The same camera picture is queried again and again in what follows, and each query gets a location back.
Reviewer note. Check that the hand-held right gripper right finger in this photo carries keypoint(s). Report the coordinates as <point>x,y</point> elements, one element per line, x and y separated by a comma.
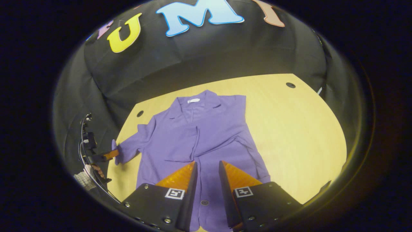
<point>227,196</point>

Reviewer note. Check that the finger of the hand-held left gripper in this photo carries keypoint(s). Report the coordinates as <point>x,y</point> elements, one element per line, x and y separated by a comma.
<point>111,155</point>

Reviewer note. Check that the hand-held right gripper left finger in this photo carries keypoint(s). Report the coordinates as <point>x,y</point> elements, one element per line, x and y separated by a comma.
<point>190,196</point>

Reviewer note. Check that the purple button shirt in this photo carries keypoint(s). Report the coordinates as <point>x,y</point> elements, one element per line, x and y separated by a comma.
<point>209,135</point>

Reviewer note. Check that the black backdrop cloth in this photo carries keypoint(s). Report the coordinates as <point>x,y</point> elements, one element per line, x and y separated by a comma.
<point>199,61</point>

